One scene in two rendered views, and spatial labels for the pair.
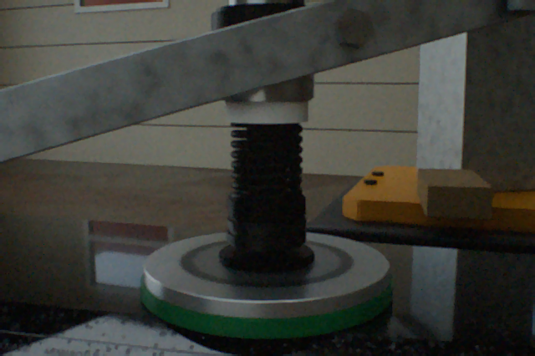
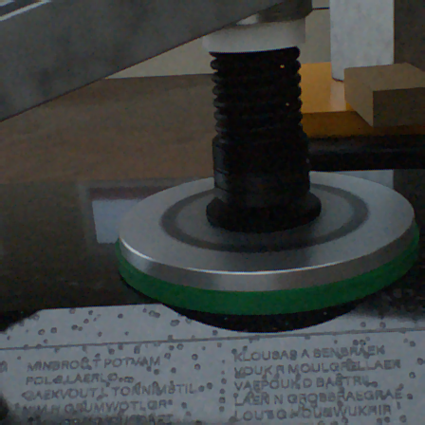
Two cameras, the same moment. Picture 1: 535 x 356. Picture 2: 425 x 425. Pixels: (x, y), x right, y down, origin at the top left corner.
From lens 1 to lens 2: 0.12 m
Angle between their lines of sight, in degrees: 14
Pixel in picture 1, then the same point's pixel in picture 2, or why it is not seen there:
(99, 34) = not seen: outside the picture
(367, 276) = (395, 219)
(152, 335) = (162, 325)
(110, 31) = not seen: outside the picture
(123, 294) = (99, 280)
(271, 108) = (271, 29)
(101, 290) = (67, 279)
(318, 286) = (351, 239)
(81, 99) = (48, 46)
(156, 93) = (144, 27)
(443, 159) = (368, 52)
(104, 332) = (100, 331)
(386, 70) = not seen: outside the picture
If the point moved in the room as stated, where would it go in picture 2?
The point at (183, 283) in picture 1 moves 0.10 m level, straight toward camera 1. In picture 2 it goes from (192, 259) to (249, 327)
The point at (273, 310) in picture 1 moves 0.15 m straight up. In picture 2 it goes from (316, 277) to (307, 21)
